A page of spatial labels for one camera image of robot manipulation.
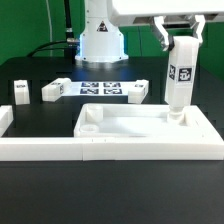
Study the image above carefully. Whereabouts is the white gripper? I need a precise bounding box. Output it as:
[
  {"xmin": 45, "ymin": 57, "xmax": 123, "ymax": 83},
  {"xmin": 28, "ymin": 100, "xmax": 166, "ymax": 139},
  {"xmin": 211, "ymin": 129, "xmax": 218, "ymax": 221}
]
[{"xmin": 109, "ymin": 0, "xmax": 224, "ymax": 51}]

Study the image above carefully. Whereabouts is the white desk top tray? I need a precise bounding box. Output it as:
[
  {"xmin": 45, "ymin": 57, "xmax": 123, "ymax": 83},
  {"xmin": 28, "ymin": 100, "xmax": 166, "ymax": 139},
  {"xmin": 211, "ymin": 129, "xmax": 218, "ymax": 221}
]
[{"xmin": 74, "ymin": 103, "xmax": 224, "ymax": 145}]

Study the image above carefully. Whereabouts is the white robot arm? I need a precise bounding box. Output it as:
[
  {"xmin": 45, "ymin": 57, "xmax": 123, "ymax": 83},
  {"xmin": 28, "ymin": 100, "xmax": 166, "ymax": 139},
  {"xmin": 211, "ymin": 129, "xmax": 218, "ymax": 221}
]
[{"xmin": 76, "ymin": 0, "xmax": 224, "ymax": 63}]

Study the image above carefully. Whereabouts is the marker tag sheet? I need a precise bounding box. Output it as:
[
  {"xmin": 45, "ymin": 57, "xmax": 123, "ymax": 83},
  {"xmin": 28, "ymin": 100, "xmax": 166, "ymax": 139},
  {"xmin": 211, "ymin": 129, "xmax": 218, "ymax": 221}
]
[{"xmin": 64, "ymin": 81, "xmax": 134, "ymax": 96}]

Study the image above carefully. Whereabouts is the black cable bundle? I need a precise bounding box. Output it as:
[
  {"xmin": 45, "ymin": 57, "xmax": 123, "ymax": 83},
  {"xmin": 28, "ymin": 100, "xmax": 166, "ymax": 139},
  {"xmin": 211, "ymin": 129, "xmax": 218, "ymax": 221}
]
[{"xmin": 27, "ymin": 0, "xmax": 81, "ymax": 58}]

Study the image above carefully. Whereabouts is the white thin cable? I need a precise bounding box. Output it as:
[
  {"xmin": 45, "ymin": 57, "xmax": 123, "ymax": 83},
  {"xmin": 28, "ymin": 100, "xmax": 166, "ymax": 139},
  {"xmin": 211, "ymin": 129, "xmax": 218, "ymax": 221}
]
[{"xmin": 45, "ymin": 0, "xmax": 54, "ymax": 58}]

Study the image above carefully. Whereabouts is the white U-shaped fence frame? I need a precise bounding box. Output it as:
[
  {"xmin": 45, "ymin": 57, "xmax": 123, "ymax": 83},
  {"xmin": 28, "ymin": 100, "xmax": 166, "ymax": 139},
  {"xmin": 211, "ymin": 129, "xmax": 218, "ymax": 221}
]
[{"xmin": 0, "ymin": 106, "xmax": 224, "ymax": 161}]

